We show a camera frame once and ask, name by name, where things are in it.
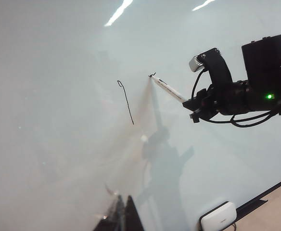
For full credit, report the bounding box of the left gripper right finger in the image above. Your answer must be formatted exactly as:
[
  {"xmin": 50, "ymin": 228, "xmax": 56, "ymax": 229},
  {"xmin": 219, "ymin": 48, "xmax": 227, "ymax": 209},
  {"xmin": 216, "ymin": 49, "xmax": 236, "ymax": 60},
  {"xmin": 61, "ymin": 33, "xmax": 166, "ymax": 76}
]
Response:
[{"xmin": 125, "ymin": 194, "xmax": 145, "ymax": 231}]

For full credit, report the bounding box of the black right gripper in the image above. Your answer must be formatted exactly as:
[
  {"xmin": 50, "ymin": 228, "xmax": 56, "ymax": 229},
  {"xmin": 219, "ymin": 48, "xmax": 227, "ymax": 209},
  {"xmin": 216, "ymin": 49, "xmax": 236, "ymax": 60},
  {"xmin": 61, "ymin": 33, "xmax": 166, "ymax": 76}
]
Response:
[{"xmin": 182, "ymin": 80, "xmax": 251, "ymax": 124}]

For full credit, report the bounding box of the white rectangular board eraser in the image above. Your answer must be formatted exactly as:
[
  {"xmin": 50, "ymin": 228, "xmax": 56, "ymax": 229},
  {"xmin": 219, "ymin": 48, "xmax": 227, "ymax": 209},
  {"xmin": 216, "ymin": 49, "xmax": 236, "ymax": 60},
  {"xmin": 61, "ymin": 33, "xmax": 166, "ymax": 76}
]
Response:
[{"xmin": 199, "ymin": 201, "xmax": 237, "ymax": 231}]

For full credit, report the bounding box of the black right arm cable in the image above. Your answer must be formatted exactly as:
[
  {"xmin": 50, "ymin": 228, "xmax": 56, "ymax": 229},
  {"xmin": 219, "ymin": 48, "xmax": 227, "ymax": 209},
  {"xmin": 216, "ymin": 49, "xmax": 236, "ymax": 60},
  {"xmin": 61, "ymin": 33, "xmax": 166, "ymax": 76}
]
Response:
[{"xmin": 190, "ymin": 69, "xmax": 281, "ymax": 128}]

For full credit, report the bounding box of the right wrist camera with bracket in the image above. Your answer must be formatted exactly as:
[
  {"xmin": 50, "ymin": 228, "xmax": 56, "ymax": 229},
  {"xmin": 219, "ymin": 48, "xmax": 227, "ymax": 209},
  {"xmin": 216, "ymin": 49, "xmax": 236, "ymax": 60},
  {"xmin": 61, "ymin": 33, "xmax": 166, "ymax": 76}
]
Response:
[{"xmin": 189, "ymin": 47, "xmax": 234, "ymax": 86}]

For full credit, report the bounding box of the white marker with black grip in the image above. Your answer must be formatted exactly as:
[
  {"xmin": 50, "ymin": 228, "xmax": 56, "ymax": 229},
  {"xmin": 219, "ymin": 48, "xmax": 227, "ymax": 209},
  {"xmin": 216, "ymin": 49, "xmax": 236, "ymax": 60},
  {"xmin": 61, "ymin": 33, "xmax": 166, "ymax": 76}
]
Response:
[{"xmin": 149, "ymin": 73, "xmax": 187, "ymax": 103}]

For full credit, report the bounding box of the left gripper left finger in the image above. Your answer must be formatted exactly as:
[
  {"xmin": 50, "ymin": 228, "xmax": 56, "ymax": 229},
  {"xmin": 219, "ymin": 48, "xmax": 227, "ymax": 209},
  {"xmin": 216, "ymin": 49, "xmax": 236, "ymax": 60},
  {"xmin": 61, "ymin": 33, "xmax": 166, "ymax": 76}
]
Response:
[{"xmin": 92, "ymin": 193, "xmax": 126, "ymax": 231}]

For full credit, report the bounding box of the white glass whiteboard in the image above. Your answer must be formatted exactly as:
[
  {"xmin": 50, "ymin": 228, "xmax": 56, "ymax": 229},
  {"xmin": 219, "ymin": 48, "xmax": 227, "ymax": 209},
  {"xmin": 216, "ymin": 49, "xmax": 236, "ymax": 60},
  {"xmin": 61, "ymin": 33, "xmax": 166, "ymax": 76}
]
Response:
[{"xmin": 0, "ymin": 0, "xmax": 281, "ymax": 231}]

